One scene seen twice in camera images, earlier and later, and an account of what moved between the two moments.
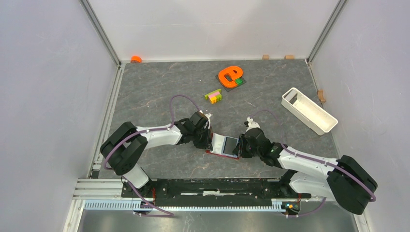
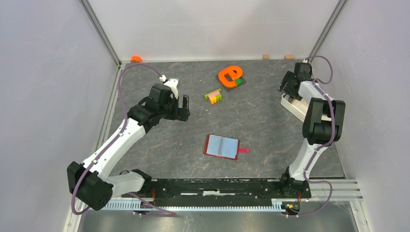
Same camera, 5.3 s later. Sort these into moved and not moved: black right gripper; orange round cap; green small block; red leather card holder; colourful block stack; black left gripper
Moved: black right gripper; black left gripper
Not moved: green small block; orange round cap; red leather card holder; colourful block stack
